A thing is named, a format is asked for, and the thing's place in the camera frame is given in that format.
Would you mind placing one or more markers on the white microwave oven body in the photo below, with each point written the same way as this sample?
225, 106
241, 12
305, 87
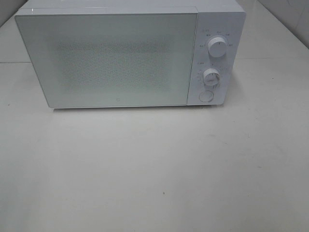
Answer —
214, 18

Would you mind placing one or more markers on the white microwave knob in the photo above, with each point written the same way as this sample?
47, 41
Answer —
217, 46
211, 77

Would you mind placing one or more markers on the round white door button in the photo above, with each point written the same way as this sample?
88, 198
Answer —
206, 96

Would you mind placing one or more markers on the white microwave door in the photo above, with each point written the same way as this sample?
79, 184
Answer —
91, 61

